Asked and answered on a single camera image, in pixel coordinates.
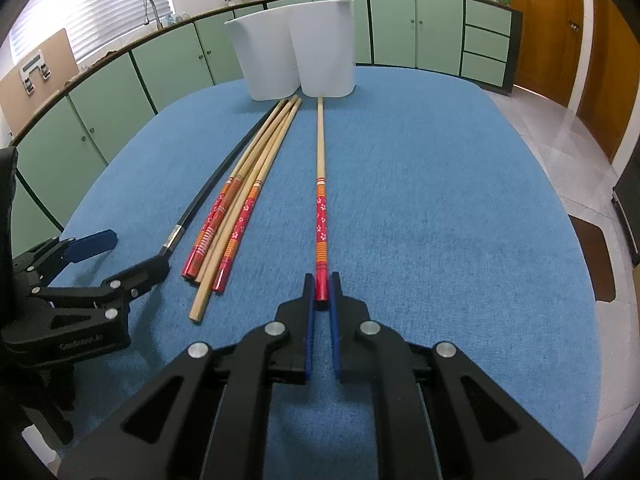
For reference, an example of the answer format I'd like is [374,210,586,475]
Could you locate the black chopstick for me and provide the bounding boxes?
[157,107,278,261]

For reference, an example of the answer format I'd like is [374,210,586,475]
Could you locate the window blinds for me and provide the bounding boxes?
[10,0,173,61]

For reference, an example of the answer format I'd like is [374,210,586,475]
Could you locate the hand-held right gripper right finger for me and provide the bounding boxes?
[331,272,583,480]

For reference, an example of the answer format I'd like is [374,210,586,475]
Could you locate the wooden door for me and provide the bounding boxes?
[577,0,640,161]
[507,0,586,108]

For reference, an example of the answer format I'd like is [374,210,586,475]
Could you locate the white plastic container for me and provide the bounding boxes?
[286,0,357,98]
[224,6,301,102]

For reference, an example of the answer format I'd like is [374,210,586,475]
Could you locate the red patterned wooden chopstick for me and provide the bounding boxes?
[314,96,332,307]
[181,100,287,282]
[211,96,304,295]

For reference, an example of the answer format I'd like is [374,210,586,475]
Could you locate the brown stool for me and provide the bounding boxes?
[567,214,616,303]

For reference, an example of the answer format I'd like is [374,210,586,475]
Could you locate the cardboard board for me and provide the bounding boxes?
[0,28,78,136]

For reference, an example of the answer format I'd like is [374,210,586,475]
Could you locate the black glass-door cabinet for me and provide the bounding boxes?
[612,160,640,266]

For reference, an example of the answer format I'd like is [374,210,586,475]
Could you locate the metal clip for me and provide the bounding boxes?
[19,52,53,93]

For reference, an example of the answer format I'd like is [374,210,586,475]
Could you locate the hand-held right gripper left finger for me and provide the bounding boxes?
[59,272,317,480]

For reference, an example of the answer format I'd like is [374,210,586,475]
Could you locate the green kitchen base cabinets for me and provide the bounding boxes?
[0,0,523,241]

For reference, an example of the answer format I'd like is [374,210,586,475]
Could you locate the plain wooden chopstick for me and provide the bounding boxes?
[196,96,298,285]
[188,97,301,322]

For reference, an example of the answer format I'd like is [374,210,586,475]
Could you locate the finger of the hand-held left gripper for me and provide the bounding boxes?
[35,256,171,322]
[12,230,117,286]

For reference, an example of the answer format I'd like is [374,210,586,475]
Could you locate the blue tablecloth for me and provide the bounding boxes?
[37,67,608,480]

